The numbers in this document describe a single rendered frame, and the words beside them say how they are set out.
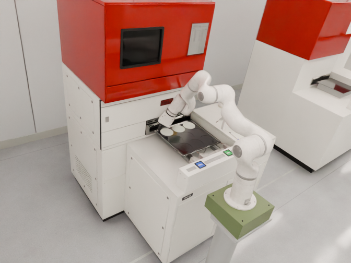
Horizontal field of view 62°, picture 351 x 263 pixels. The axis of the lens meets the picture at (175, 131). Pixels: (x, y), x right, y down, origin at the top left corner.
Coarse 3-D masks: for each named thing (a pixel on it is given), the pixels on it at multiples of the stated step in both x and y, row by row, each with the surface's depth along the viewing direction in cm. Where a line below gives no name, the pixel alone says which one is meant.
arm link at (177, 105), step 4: (176, 96) 206; (180, 96) 205; (176, 100) 205; (180, 100) 204; (172, 104) 207; (176, 104) 206; (180, 104) 206; (184, 104) 208; (168, 108) 211; (172, 108) 208; (176, 108) 207; (180, 108) 207; (172, 112) 209; (176, 112) 210
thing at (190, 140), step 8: (192, 128) 232; (200, 128) 234; (168, 136) 219; (176, 136) 220; (184, 136) 222; (192, 136) 223; (200, 136) 224; (208, 136) 226; (176, 144) 212; (184, 144) 213; (192, 144) 215; (200, 144) 216; (208, 144) 217; (184, 152) 205
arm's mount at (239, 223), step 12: (216, 192) 174; (216, 204) 166; (264, 204) 169; (216, 216) 169; (228, 216) 160; (240, 216) 158; (252, 216) 159; (264, 216) 166; (228, 228) 162; (240, 228) 154; (252, 228) 164
